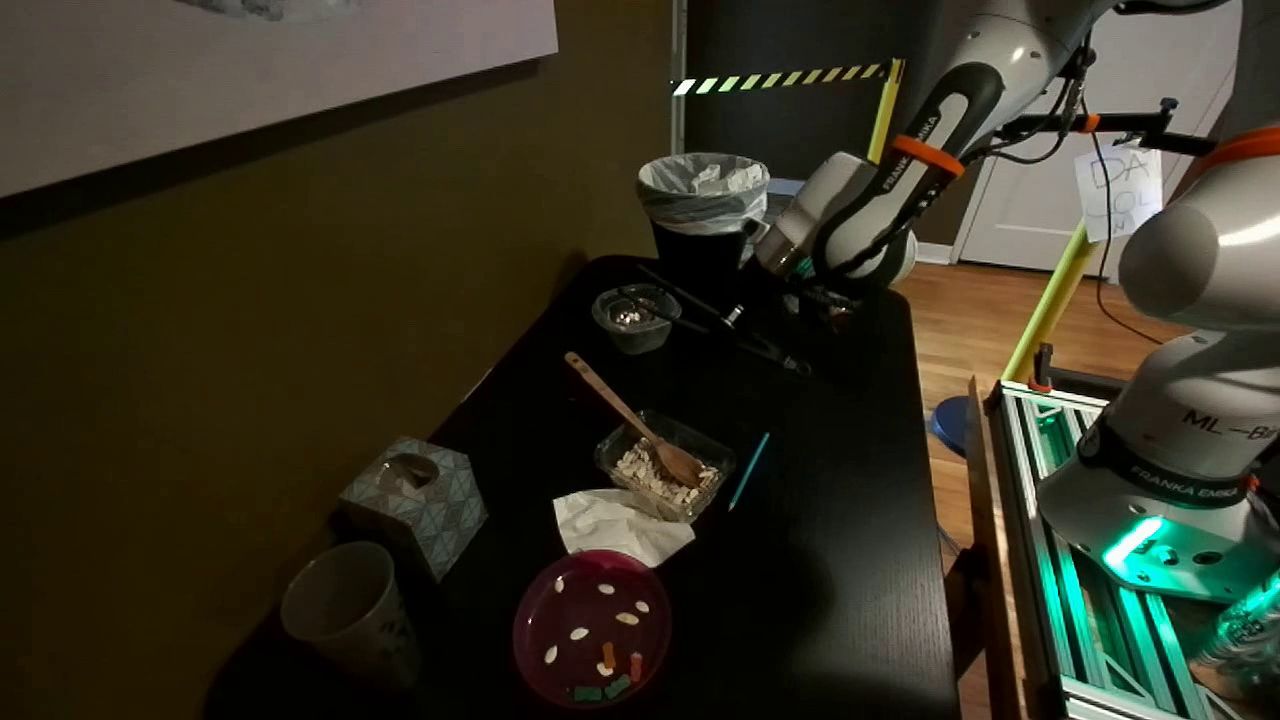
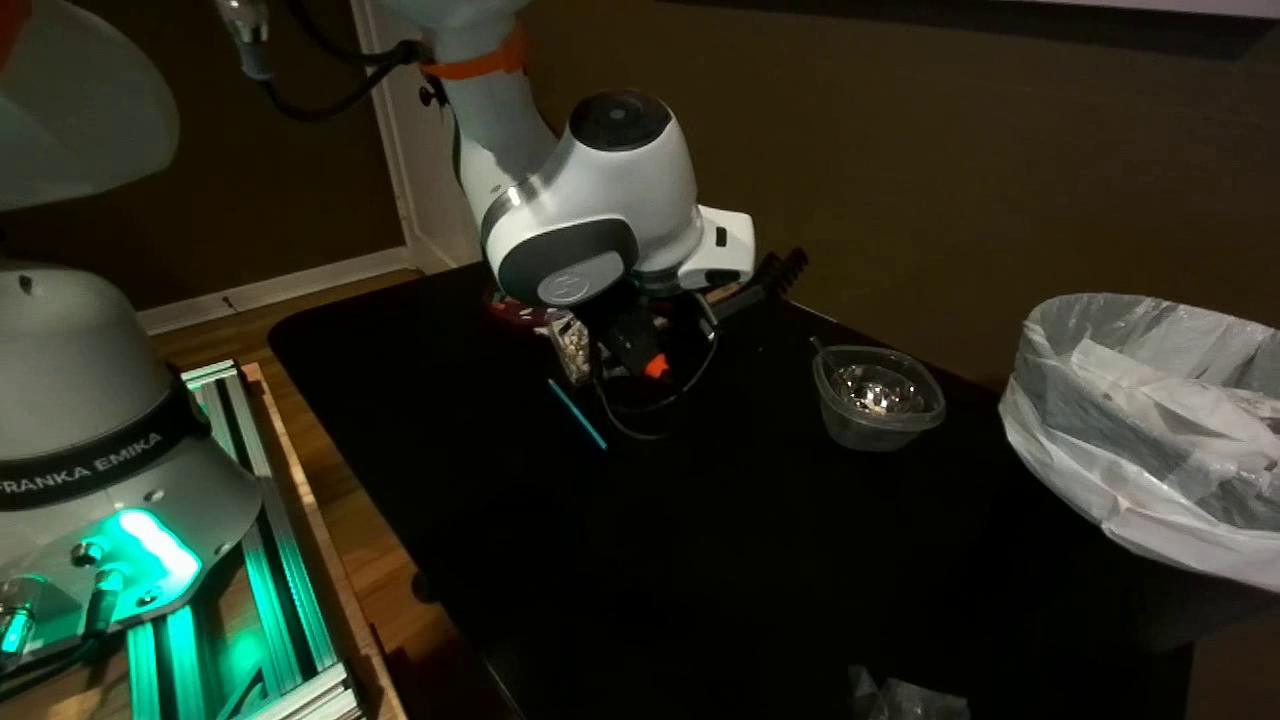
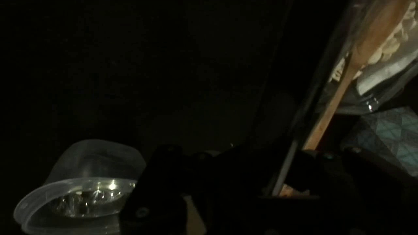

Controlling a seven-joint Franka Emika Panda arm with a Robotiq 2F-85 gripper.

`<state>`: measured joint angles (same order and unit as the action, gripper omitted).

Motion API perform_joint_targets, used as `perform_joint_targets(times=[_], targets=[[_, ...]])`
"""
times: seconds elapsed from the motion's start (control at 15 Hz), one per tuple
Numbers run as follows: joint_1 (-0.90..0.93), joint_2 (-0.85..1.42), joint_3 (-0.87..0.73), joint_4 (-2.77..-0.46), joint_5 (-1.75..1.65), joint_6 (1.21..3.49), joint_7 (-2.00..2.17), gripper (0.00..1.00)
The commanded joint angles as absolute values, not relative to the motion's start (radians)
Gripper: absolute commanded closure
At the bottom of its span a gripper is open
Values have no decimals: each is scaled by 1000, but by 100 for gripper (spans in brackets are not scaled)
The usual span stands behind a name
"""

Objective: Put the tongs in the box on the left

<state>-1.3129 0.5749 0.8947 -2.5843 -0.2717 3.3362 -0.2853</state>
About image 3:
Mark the wooden spoon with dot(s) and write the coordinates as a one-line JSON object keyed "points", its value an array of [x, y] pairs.
{"points": [[348, 83]]}

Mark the round clear plastic container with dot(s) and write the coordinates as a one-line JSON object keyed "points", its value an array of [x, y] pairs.
{"points": [[83, 191]]}

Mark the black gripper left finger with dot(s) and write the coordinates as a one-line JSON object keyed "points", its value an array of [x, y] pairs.
{"points": [[159, 187]]}

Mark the clear plastic box with oats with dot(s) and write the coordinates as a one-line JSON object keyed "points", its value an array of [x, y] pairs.
{"points": [[387, 60]]}

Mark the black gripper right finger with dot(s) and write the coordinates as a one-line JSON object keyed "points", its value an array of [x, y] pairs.
{"points": [[380, 196]]}

